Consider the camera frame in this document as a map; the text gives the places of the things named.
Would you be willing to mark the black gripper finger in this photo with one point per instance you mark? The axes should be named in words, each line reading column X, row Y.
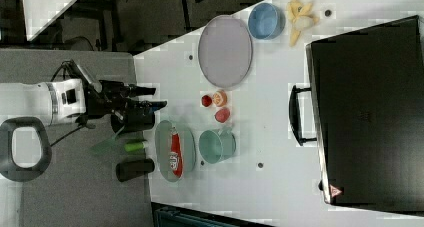
column 135, row 91
column 148, row 105

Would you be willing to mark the lower black cylinder cup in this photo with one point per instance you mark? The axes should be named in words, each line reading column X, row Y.
column 126, row 171

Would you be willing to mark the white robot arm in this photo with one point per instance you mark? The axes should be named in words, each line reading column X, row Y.
column 27, row 110

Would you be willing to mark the teal green mug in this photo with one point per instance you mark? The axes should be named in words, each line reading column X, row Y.
column 217, row 145

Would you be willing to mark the felt orange slice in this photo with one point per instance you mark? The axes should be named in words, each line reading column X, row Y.
column 219, row 98

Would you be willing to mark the black toaster oven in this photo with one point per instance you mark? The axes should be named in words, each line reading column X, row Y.
column 367, row 99

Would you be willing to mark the dark red felt strawberry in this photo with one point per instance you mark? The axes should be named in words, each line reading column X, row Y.
column 206, row 100

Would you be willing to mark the black cylinder cup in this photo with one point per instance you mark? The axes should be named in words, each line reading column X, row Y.
column 126, row 171
column 133, row 121

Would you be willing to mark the red felt ketchup bottle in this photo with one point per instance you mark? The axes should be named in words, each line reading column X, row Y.
column 175, row 156

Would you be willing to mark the blue bowl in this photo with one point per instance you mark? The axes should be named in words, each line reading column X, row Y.
column 266, row 21

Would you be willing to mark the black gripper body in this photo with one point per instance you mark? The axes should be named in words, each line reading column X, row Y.
column 114, row 97

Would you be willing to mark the grey oval plate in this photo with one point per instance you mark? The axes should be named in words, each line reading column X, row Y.
column 225, row 51

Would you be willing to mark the pale green strainer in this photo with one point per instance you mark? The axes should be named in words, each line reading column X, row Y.
column 162, row 144

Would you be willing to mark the upper black cylinder cup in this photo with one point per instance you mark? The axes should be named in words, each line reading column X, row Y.
column 133, row 121

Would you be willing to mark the pink felt strawberry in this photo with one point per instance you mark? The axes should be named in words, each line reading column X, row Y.
column 222, row 115

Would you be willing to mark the peeled toy banana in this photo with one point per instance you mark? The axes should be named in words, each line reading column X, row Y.
column 301, row 18

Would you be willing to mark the black oven door handle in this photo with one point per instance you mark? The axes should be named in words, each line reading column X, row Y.
column 295, row 115

